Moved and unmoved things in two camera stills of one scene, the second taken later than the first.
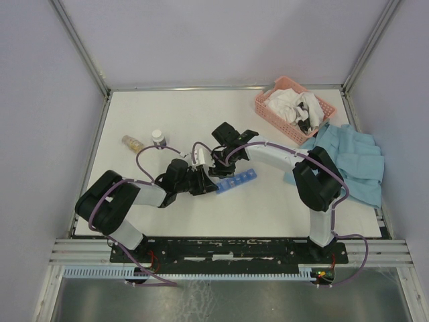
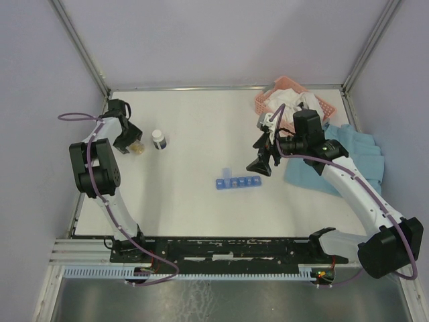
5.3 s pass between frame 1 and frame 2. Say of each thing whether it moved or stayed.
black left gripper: moved
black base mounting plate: stayed
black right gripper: moved
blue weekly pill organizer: moved
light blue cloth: stayed
